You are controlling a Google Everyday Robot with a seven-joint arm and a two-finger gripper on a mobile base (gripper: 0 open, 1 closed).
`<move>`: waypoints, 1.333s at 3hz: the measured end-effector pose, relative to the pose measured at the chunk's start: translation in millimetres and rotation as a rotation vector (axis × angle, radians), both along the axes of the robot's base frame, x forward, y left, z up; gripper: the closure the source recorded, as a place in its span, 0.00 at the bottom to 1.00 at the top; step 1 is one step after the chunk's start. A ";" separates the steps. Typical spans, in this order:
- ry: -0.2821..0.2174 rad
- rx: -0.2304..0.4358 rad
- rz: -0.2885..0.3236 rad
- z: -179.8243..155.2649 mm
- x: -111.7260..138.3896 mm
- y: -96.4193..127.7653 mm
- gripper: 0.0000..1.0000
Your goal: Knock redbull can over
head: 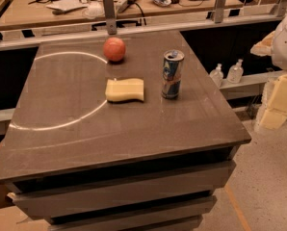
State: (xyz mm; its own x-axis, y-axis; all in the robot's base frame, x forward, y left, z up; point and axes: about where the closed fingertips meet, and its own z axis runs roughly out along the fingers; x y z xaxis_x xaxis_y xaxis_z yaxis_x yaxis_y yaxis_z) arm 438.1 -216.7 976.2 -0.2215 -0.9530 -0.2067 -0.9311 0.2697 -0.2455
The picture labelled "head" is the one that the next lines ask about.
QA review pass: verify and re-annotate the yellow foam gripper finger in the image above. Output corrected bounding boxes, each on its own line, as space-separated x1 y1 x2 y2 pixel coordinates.
250 32 274 57

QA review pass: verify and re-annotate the redbull can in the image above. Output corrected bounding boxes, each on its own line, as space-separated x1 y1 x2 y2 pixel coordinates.
162 49 185 99

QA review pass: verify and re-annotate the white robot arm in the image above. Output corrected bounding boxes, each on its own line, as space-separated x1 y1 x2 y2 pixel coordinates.
250 15 287 70

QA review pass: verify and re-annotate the clear sanitizer bottle left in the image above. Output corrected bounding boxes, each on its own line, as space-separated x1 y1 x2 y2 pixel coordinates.
209 64 223 88

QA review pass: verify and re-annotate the grey power strip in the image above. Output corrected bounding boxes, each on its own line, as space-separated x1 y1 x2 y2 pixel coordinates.
116 0 136 13

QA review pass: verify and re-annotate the orange ball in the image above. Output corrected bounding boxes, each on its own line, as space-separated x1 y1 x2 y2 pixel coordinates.
103 38 126 62

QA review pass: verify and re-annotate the yellow sponge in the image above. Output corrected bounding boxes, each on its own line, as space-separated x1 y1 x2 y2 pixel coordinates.
105 78 144 102

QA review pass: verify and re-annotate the grey table drawer unit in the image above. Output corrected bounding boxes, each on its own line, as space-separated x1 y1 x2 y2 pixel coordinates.
13 146 237 231

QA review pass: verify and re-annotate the white paper stack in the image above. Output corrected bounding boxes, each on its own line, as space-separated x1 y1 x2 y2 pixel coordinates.
47 0 88 12

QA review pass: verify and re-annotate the metal frame rail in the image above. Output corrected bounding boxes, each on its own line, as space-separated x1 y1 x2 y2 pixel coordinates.
0 4 287 51

